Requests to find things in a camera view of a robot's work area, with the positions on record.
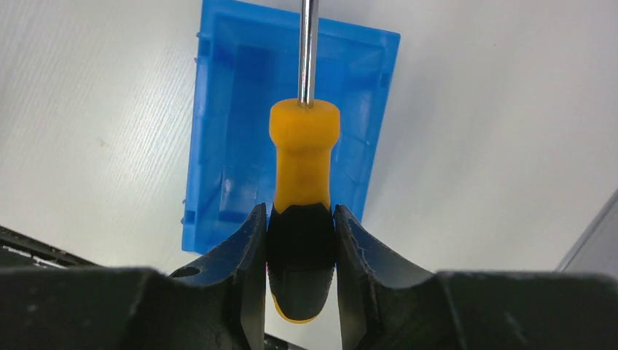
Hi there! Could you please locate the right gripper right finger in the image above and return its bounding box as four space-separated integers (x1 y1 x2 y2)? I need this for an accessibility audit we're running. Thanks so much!
335 206 617 349

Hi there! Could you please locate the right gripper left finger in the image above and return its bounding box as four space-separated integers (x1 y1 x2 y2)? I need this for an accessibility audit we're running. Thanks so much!
1 204 267 349

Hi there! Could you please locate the orange black handled screwdriver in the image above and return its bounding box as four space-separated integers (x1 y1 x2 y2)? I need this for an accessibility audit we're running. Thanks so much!
266 1 340 324

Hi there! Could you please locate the blue plastic bin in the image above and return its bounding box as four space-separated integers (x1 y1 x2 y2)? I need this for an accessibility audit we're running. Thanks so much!
181 1 401 254

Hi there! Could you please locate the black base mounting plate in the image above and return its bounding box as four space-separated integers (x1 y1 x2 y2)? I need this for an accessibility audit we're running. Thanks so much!
1 226 97 268

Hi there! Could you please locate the right aluminium corner post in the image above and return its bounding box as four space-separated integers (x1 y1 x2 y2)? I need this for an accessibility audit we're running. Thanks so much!
555 190 617 278

